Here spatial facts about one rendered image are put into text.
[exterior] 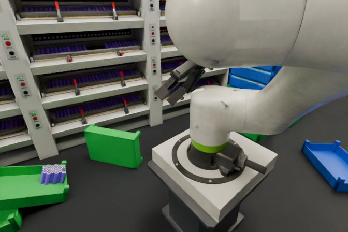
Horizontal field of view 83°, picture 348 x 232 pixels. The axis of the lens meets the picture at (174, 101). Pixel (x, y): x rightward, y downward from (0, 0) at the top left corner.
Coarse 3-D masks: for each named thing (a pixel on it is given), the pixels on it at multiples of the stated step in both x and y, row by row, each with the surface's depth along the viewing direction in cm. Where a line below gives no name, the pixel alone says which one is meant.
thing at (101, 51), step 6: (108, 48) 115; (114, 48) 116; (120, 48) 117; (126, 48) 119; (132, 48) 121; (138, 48) 123; (42, 54) 101; (48, 54) 102; (54, 54) 102; (60, 54) 103; (66, 54) 105; (72, 54) 106; (78, 54) 108; (84, 54) 110
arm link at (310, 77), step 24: (312, 0) 16; (336, 0) 15; (312, 24) 16; (336, 24) 16; (312, 48) 18; (336, 48) 17; (288, 72) 31; (312, 72) 25; (336, 72) 22; (264, 96) 45; (288, 96) 34; (312, 96) 30; (336, 96) 28; (264, 120) 49; (288, 120) 44
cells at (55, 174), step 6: (42, 168) 96; (48, 168) 97; (54, 168) 98; (60, 168) 99; (42, 174) 93; (48, 174) 93; (54, 174) 95; (60, 174) 97; (42, 180) 94; (48, 180) 95; (54, 180) 96; (60, 180) 98
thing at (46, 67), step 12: (108, 36) 123; (120, 36) 127; (144, 48) 122; (60, 60) 104; (84, 60) 107; (96, 60) 109; (108, 60) 112; (120, 60) 116; (132, 60) 120; (144, 60) 124; (36, 72) 98; (48, 72) 101
